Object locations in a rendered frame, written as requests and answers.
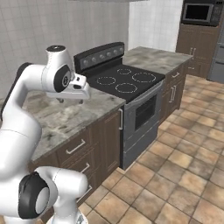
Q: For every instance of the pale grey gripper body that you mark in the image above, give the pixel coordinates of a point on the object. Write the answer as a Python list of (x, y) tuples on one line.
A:
[(70, 94)]

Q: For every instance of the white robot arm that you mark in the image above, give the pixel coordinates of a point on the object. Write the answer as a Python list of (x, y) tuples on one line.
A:
[(17, 137)]

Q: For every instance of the grey fridge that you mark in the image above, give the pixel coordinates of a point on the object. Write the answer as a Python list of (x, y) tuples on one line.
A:
[(217, 62)]

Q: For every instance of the brown wooden drawer front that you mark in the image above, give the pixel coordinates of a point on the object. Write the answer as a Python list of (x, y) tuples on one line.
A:
[(93, 182), (80, 163), (74, 140)]

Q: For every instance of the grey oven bottom drawer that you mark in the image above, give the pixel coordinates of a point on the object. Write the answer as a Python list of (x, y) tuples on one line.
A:
[(137, 151)]

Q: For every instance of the grey oven door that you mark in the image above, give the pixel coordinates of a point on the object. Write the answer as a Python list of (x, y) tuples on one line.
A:
[(144, 112)]

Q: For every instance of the brown wooden cupboard door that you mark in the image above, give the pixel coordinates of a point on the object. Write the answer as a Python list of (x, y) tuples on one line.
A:
[(112, 143)]

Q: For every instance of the tall brown wooden cupboard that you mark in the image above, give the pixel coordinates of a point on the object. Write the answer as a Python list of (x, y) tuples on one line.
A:
[(198, 48)]

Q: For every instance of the brown wooden base cupboards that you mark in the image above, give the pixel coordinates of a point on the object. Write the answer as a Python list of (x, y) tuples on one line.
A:
[(173, 93)]

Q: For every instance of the black microwave oven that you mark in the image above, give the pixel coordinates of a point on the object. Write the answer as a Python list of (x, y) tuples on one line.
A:
[(201, 13)]

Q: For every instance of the black and grey stove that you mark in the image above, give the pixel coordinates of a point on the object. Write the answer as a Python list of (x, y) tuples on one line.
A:
[(137, 96)]

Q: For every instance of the round grey stove knob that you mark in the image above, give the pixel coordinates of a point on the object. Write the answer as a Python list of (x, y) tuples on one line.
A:
[(101, 57), (115, 52), (85, 62), (93, 59), (108, 54)]

